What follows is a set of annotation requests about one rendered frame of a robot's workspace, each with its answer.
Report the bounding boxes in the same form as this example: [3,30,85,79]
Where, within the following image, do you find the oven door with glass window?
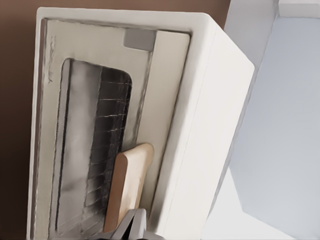
[39,18,194,240]

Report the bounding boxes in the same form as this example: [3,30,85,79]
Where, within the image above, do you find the white oven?
[24,6,256,240]

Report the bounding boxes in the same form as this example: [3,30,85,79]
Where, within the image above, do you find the pale wooden door handle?
[103,142,155,234]

